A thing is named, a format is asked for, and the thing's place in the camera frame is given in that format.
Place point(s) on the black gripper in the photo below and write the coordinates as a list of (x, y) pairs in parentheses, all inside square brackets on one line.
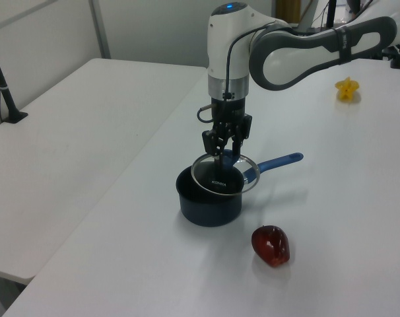
[(234, 109)]

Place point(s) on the glass lid with blue knob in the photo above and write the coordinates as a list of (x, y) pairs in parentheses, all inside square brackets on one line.
[(218, 183)]

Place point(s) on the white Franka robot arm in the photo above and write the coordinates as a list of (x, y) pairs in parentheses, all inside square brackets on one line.
[(226, 39)]

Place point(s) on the dark blue saucepan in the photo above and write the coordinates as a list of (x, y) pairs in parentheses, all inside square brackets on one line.
[(206, 211)]

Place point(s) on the dark red toy apple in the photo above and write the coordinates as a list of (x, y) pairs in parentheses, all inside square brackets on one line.
[(271, 246)]

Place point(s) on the yellow toy starfruit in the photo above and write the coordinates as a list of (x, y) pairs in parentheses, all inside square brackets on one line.
[(346, 88)]

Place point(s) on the black background stand pole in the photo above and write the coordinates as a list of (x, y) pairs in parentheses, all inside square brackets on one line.
[(332, 13)]

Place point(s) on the black table clamp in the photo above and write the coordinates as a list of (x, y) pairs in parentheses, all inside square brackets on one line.
[(399, 58)]

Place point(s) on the grey aluminium partition post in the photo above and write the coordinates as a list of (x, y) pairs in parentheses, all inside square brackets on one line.
[(100, 29)]

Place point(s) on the black camera stand pole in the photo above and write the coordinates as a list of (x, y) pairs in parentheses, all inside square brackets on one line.
[(5, 95)]

